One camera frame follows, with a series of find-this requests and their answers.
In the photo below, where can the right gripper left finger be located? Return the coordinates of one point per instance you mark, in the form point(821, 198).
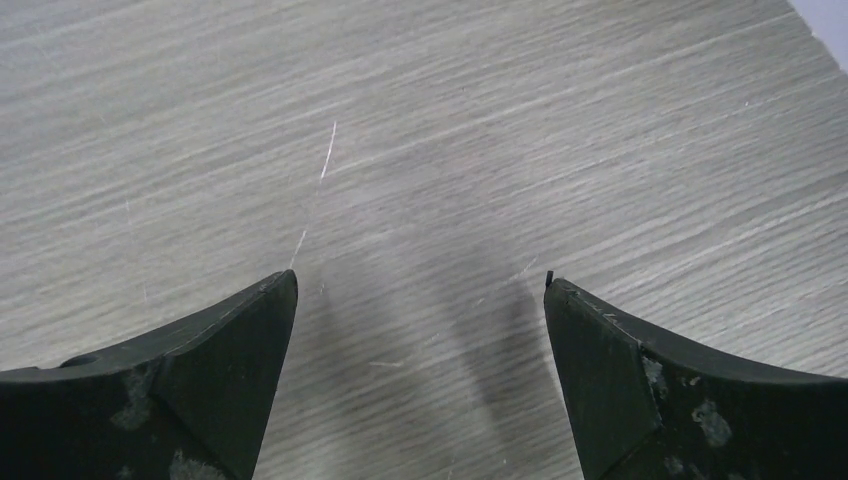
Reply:
point(187, 400)

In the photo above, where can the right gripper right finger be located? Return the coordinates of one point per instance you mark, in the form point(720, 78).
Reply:
point(646, 403)

